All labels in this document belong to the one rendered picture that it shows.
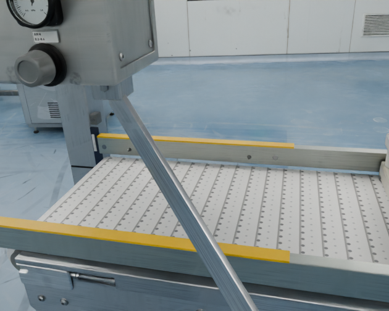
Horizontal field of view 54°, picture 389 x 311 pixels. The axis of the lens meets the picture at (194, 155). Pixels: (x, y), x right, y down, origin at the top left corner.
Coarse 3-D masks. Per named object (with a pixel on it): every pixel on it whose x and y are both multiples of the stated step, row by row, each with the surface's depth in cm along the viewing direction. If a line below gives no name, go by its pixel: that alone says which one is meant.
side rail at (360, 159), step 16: (112, 144) 68; (128, 144) 67; (160, 144) 65; (176, 144) 65; (192, 144) 64; (208, 144) 63; (224, 160) 64; (240, 160) 63; (256, 160) 62; (272, 160) 62; (288, 160) 61; (304, 160) 60; (320, 160) 60; (336, 160) 59; (352, 160) 58; (368, 160) 58; (384, 160) 57
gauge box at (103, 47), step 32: (0, 0) 29; (64, 0) 28; (96, 0) 27; (128, 0) 31; (0, 32) 30; (64, 32) 29; (96, 32) 28; (128, 32) 31; (0, 64) 31; (96, 64) 29; (128, 64) 31
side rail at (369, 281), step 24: (0, 240) 45; (24, 240) 44; (48, 240) 43; (72, 240) 42; (96, 240) 41; (120, 264) 42; (144, 264) 41; (168, 264) 40; (192, 264) 39; (240, 264) 38; (264, 264) 37; (288, 264) 36; (312, 264) 36; (336, 264) 36; (360, 264) 35; (384, 264) 35; (312, 288) 37; (336, 288) 36; (360, 288) 35; (384, 288) 35
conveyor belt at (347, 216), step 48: (96, 192) 57; (144, 192) 57; (192, 192) 56; (240, 192) 55; (288, 192) 55; (336, 192) 54; (384, 192) 54; (240, 240) 45; (288, 240) 45; (336, 240) 44; (384, 240) 44
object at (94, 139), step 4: (92, 128) 69; (96, 128) 69; (92, 132) 69; (96, 132) 69; (92, 136) 69; (96, 136) 69; (92, 140) 70; (96, 140) 70; (96, 144) 70; (96, 148) 70; (96, 152) 71; (96, 156) 71; (100, 156) 71; (96, 160) 71; (100, 160) 71; (96, 164) 72
